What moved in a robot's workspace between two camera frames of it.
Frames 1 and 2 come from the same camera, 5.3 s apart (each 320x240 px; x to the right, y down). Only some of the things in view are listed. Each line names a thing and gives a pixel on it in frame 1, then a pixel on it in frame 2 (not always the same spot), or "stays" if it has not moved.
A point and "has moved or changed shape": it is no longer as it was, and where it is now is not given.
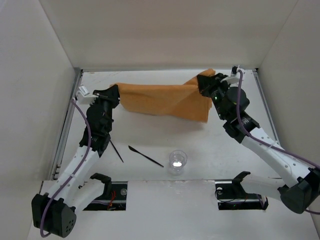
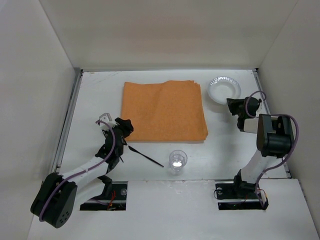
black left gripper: [107, 96] to [124, 125]
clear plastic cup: [177, 159] stays
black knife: [134, 150] stays
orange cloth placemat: [187, 101] has moved or changed shape
